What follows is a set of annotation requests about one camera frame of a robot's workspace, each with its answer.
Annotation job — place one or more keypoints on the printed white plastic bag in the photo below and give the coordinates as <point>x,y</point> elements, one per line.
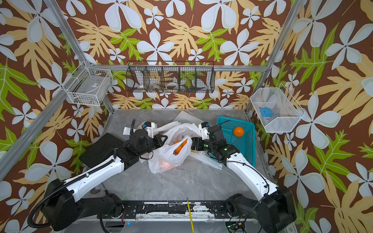
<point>151,128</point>

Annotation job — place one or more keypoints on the teal plastic basket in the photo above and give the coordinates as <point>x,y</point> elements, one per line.
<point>247,142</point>

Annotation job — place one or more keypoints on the flat white plastic bag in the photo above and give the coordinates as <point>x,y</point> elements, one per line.
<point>189,116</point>

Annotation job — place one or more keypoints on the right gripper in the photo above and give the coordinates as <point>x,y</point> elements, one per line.
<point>197,140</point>

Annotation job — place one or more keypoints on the blue object in basket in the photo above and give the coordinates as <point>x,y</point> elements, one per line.
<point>266,112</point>

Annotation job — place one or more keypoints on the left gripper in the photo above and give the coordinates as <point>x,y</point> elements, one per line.
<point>159,142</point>

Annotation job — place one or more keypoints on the white wire basket left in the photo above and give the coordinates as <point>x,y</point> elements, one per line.
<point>88,85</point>

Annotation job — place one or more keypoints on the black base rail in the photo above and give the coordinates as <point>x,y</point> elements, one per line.
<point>180,209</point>

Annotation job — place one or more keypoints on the orange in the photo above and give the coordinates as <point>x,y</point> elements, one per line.
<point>179,148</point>
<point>239,132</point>

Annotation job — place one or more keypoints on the yellow stick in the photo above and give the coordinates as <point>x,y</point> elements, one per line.
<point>190,216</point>

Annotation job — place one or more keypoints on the white wire basket right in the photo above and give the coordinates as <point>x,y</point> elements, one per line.
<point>287,112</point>

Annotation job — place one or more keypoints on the white wire basket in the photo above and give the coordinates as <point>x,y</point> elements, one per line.
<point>88,85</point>
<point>287,112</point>

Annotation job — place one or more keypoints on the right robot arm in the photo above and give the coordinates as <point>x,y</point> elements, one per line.
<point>272,206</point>

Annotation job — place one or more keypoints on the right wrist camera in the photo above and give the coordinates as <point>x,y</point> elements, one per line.
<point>203,127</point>

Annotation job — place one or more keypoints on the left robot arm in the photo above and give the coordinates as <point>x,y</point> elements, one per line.
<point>64,201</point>

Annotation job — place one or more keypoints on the black wire basket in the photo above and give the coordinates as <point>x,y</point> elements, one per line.
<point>171,76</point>

